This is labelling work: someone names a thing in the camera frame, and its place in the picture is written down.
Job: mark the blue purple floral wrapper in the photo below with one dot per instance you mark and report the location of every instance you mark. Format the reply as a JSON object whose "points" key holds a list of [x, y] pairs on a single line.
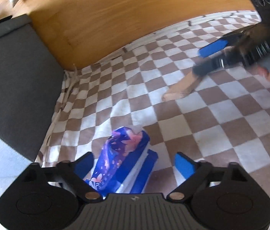
{"points": [[125, 162]]}

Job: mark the wooden backrest panel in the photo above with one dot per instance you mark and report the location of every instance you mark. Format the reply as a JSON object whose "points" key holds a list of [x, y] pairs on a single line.
{"points": [[81, 32]]}

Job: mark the tan sausage piece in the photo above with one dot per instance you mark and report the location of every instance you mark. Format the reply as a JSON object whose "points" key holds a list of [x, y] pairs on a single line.
{"points": [[182, 88]]}

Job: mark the brown white checkered cloth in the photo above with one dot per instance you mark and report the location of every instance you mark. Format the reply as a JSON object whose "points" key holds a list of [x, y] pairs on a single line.
{"points": [[225, 119]]}

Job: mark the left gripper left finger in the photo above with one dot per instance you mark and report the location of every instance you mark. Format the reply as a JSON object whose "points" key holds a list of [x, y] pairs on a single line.
{"points": [[73, 174]]}

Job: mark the dark grey cushion block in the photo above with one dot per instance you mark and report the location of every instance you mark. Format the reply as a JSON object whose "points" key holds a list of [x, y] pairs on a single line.
{"points": [[30, 84]]}

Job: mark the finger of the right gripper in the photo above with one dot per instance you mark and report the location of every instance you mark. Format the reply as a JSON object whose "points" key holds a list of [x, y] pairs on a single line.
{"points": [[209, 65], [229, 39]]}

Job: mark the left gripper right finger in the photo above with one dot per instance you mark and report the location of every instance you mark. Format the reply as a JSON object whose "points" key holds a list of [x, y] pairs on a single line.
{"points": [[194, 173]]}

